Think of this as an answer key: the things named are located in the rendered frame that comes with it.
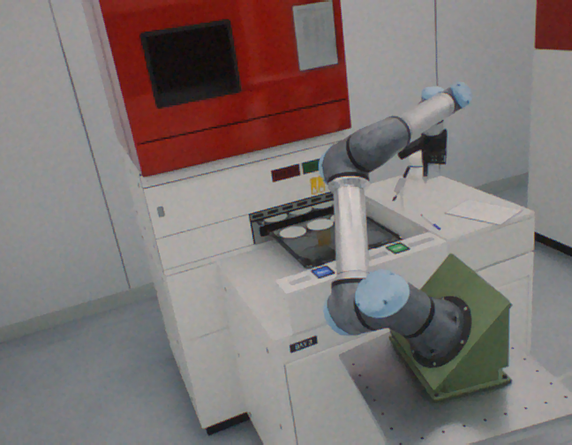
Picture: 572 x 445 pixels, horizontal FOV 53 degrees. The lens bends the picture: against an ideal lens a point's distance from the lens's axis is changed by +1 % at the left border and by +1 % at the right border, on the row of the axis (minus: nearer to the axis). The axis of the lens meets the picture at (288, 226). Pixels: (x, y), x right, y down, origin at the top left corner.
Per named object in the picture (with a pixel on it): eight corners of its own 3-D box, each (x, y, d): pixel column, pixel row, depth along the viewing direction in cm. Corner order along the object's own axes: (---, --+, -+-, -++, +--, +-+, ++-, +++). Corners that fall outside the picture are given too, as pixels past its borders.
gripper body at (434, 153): (446, 166, 199) (447, 136, 192) (420, 167, 200) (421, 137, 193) (444, 155, 205) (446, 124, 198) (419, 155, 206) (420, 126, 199)
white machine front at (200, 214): (163, 274, 215) (139, 174, 200) (352, 218, 240) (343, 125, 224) (165, 277, 212) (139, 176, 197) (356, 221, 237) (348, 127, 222)
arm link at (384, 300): (426, 332, 129) (384, 305, 124) (385, 340, 139) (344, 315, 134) (434, 286, 135) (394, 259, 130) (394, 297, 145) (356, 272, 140)
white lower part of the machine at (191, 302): (172, 359, 306) (136, 220, 274) (310, 312, 331) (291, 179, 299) (205, 445, 245) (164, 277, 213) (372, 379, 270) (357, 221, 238)
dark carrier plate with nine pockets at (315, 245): (271, 232, 219) (271, 230, 219) (349, 209, 230) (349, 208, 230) (307, 266, 190) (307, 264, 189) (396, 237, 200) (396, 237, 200)
